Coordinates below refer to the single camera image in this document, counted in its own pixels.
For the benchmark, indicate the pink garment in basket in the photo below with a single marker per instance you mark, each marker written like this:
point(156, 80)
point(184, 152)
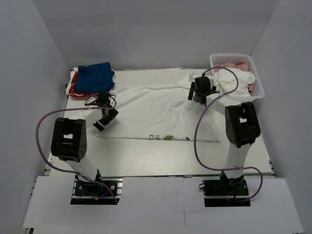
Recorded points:
point(242, 65)

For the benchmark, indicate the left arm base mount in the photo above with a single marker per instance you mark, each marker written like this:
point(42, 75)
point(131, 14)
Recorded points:
point(85, 193)

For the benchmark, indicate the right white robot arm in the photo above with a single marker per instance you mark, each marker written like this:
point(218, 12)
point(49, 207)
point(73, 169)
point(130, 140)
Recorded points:
point(241, 128)

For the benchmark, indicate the white crumpled shirt in basket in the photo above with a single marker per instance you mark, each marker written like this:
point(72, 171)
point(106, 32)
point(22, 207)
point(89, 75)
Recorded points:
point(226, 81)

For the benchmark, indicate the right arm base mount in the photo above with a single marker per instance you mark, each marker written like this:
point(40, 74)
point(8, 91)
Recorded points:
point(216, 196)

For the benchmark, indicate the white printed t-shirt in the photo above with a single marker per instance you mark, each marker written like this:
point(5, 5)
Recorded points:
point(163, 112)

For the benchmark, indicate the white plastic basket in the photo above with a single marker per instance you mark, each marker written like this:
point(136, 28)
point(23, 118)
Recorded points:
point(258, 92)

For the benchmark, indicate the blue t-shirt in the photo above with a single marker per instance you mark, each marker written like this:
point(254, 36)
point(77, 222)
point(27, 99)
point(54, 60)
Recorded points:
point(94, 79)

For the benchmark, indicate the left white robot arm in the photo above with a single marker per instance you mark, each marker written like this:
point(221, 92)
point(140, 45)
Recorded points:
point(69, 141)

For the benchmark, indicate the red and white folded shirt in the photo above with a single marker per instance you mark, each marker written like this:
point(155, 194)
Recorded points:
point(69, 88)

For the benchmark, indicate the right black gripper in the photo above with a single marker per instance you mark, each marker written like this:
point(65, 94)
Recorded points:
point(192, 90)

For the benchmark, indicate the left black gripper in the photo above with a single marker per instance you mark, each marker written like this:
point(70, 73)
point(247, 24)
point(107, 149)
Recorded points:
point(112, 114)

